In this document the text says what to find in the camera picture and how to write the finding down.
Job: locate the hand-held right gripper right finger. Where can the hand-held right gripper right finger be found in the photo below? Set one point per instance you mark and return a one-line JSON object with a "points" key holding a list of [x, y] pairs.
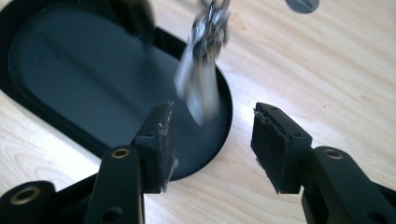
{"points": [[277, 149]]}

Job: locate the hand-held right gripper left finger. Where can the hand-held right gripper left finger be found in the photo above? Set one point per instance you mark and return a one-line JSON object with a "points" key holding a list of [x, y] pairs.
{"points": [[154, 149]]}

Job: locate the black key holder with tray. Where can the black key holder with tray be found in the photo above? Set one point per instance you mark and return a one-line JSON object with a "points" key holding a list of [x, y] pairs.
{"points": [[77, 77]]}

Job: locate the round grey sticker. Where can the round grey sticker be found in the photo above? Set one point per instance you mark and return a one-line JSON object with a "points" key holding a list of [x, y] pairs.
{"points": [[302, 4]]}

